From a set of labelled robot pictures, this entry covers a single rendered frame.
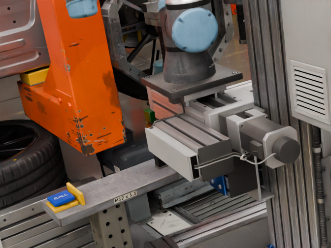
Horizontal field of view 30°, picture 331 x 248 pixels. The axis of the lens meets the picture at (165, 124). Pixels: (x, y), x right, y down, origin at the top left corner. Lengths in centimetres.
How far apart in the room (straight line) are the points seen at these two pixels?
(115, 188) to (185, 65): 53
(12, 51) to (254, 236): 118
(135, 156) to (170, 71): 75
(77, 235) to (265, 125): 107
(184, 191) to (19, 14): 99
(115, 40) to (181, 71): 63
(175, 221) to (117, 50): 73
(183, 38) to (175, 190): 117
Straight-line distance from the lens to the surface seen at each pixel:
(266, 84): 167
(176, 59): 172
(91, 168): 340
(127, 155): 241
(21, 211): 221
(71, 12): 156
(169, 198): 261
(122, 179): 209
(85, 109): 210
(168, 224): 253
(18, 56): 254
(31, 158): 232
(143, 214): 257
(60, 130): 233
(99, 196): 200
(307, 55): 141
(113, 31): 231
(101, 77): 210
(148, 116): 204
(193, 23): 155
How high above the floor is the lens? 130
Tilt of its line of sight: 20 degrees down
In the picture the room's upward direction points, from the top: 10 degrees counter-clockwise
